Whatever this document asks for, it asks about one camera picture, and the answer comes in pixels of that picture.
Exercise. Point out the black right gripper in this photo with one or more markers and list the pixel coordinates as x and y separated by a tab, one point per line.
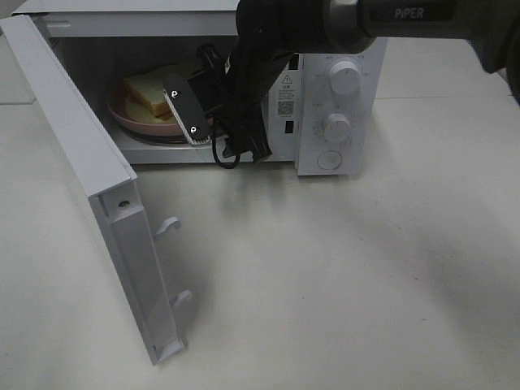
230	91

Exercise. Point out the white bread sandwich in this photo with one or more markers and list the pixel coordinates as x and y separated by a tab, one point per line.
146	102

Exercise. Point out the pink round plate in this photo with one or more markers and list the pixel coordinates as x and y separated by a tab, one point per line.
134	122

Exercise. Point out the round white door button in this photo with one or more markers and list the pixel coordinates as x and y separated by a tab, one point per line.
329	160

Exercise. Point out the white microwave door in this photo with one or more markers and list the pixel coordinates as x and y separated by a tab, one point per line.
110	185

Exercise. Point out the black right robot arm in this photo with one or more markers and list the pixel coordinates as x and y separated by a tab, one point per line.
270	33

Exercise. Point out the glass microwave turntable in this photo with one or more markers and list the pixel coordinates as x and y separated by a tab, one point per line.
155	133

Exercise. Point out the white microwave oven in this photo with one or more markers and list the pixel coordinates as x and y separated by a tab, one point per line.
76	54

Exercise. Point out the lower white timer knob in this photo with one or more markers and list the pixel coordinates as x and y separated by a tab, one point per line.
336	128

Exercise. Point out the upper white power knob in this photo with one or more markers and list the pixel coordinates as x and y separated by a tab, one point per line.
344	77

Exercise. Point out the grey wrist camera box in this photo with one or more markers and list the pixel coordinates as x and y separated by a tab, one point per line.
187	110

